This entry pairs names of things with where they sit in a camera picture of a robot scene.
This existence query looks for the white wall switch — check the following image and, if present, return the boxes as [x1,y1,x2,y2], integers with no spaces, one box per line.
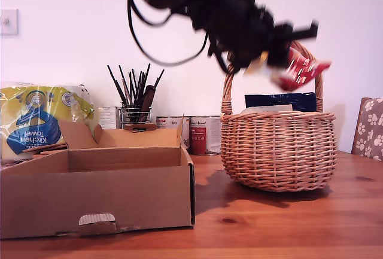
[0,9,19,36]

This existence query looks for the paw print chair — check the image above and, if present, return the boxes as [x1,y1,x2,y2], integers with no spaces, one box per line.
[351,97,383,162]

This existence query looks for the thin black stick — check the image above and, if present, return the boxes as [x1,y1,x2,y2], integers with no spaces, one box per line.
[129,68,138,105]
[138,63,151,105]
[107,65,126,105]
[118,65,132,105]
[153,69,165,89]

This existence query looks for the dark blue foil bag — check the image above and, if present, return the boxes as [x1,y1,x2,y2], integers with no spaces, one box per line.
[244,92,317,113]

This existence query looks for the red label tin can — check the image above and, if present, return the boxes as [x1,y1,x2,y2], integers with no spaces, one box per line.
[189,115,222,156]

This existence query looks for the wire utensil holder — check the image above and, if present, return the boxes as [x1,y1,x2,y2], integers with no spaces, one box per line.
[120,103,153,130]

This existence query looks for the flat brown cardboard piece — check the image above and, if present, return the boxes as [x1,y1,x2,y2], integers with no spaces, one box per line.
[23,142,69,157]

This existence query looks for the red Maltesers egg bag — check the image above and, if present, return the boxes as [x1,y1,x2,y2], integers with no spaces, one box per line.
[244,46,332,92]

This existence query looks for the brown cardboard box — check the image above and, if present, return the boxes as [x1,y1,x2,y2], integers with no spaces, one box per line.
[0,117,197,240]

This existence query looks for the small white carton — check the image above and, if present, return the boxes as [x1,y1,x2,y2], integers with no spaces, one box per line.
[98,106,122,130]

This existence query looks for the kitchen towel pack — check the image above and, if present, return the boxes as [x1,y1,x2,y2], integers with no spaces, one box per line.
[0,81,96,164]

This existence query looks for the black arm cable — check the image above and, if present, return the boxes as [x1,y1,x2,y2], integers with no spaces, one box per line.
[130,0,177,26]
[125,0,210,67]

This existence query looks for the white label tin can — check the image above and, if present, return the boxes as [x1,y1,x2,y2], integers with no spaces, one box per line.
[156,115,191,150]

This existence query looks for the woven wicker basket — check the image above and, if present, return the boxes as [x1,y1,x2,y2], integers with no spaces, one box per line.
[220,39,338,193]

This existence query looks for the brown handled knife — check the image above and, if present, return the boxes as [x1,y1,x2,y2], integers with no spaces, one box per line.
[139,84,156,124]

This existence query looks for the white flat packet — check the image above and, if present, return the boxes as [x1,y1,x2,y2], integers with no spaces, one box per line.
[241,105,293,115]

